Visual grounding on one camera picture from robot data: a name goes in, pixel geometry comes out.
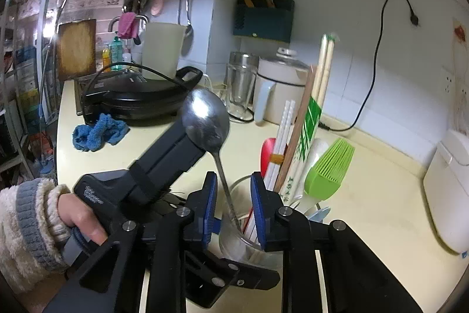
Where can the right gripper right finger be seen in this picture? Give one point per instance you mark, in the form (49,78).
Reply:
(282,229)

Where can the white plastic pitcher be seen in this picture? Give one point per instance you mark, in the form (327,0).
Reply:
(162,45)

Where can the large beige plastic spoon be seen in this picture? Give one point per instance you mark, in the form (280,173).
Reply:
(317,149)

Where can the green silicone brush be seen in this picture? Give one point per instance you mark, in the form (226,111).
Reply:
(325,177)

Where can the beige electric kettle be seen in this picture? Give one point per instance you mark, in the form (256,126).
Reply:
(280,78)

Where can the white chopsticks pair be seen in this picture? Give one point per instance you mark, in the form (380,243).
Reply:
(250,231)

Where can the left hand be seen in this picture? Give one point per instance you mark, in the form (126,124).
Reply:
(75,213)

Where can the clear glass jar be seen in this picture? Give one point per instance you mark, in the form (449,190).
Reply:
(240,79)

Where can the blue cloth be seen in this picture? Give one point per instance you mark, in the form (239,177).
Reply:
(106,130)

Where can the clear drinking glass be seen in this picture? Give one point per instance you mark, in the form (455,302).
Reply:
(236,244)

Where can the left white knit sleeve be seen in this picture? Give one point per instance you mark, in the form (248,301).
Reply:
(31,233)

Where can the dark green knife holder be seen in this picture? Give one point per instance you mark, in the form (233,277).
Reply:
(264,22)

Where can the disposable chopsticks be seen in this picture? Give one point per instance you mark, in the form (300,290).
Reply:
(313,113)

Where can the red plastic spoon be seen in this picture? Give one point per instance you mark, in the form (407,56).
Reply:
(267,155)

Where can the wooden handled metal fork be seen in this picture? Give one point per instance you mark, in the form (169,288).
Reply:
(290,161)

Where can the long metal spoon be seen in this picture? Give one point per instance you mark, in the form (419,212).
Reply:
(207,124)

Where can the wooden cutting board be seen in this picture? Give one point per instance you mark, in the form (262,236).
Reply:
(76,49)

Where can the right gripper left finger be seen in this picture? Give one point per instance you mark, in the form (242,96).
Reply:
(188,227)

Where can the white wall socket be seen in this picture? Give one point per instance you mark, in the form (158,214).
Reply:
(450,89)

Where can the white rice cooker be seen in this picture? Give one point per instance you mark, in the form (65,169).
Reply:
(446,190)

